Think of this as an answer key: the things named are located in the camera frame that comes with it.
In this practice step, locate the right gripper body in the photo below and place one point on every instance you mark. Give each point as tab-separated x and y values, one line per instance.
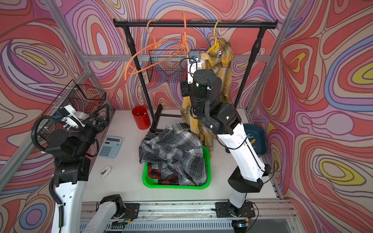
185	88

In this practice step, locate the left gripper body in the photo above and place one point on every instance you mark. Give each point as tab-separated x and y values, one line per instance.
91	132

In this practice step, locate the yellow plaid shirt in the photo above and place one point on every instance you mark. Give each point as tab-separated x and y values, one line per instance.
220	58

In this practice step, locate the yellow hanger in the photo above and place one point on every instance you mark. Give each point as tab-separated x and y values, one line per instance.
215	35

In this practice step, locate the grey plaid shirt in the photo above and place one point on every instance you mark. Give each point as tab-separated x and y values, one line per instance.
175	151

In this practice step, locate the red black plaid shirt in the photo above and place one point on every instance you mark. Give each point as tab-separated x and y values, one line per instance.
156	175

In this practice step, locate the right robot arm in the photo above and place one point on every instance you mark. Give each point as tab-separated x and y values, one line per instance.
202	87

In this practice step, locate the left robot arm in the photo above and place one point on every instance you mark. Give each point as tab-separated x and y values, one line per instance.
69	145

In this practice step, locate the grey tape roll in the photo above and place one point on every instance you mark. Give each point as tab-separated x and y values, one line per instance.
81	115

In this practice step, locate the grey calculator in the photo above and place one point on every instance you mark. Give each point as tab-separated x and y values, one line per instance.
110	147

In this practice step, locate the red pen cup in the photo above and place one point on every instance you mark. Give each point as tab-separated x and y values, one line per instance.
141	117

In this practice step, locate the white clip on table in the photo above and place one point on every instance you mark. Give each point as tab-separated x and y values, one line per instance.
106	171

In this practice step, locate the green plastic basket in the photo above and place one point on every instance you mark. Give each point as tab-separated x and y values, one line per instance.
153	183

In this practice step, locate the dark teal tray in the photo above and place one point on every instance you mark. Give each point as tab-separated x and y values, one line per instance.
257	132

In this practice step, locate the black clothes rack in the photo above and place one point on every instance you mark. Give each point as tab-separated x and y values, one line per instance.
125	25

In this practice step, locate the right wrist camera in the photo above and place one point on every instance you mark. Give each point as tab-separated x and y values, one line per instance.
194	63

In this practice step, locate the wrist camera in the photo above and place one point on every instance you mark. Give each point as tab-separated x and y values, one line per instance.
194	63
66	114

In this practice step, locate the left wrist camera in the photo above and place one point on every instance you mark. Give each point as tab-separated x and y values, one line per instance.
66	114

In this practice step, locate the small wire basket on rack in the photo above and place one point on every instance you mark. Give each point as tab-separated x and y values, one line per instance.
166	69

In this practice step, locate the black wire basket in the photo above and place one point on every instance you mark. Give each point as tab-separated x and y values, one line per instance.
80	103

